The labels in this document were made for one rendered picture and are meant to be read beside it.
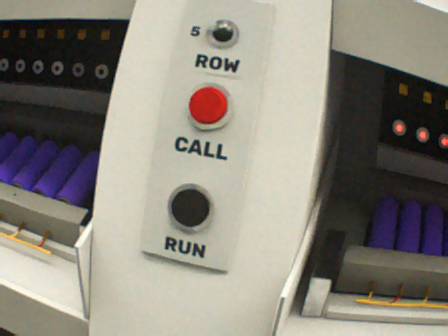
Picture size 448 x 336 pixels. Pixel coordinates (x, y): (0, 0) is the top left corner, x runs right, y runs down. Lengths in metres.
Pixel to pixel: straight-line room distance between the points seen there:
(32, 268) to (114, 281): 0.07
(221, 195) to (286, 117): 0.04
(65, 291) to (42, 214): 0.05
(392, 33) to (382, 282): 0.15
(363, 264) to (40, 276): 0.18
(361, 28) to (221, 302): 0.15
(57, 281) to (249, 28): 0.17
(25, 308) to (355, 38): 0.23
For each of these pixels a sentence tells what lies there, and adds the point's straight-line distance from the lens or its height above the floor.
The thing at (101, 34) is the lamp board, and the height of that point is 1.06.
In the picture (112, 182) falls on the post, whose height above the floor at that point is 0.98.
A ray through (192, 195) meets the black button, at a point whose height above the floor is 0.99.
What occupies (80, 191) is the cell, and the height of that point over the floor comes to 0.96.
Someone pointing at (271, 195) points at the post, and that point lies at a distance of 0.35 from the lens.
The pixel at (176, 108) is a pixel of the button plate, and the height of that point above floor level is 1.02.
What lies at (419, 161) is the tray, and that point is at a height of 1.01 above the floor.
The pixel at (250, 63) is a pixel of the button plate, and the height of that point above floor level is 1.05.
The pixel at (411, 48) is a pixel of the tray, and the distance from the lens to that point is 0.36.
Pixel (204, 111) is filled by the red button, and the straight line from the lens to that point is 0.35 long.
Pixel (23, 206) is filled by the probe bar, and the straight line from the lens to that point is 0.44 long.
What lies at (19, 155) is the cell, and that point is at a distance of 0.51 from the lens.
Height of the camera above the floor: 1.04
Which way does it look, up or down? 7 degrees down
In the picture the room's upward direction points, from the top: 10 degrees clockwise
